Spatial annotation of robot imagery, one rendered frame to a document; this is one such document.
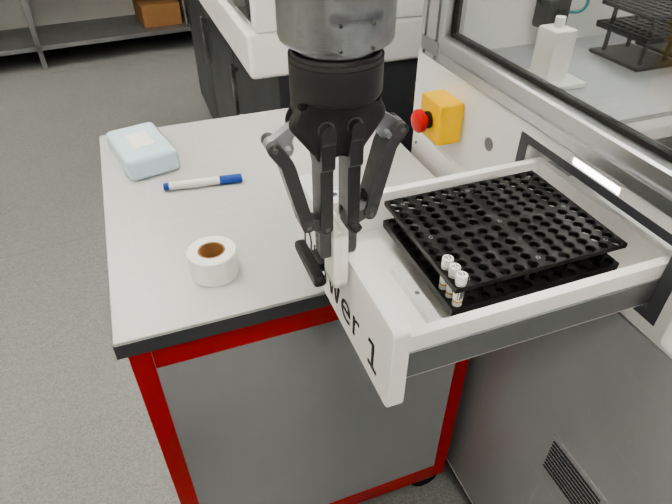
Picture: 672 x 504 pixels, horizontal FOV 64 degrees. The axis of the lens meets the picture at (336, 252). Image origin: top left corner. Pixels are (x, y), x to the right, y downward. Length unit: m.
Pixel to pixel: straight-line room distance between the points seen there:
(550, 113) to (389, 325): 0.41
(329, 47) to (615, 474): 0.70
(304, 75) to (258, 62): 0.91
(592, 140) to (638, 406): 0.34
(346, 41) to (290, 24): 0.04
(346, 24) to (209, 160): 0.73
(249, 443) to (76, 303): 1.17
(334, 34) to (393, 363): 0.28
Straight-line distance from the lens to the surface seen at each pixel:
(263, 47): 1.32
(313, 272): 0.56
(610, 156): 0.72
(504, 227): 0.67
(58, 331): 1.96
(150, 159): 1.05
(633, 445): 0.84
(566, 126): 0.76
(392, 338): 0.48
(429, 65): 1.04
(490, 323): 0.57
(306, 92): 0.42
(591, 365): 0.83
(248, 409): 0.92
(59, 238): 2.38
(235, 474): 1.06
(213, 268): 0.76
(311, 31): 0.40
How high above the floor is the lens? 1.27
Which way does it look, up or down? 38 degrees down
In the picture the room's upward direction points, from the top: straight up
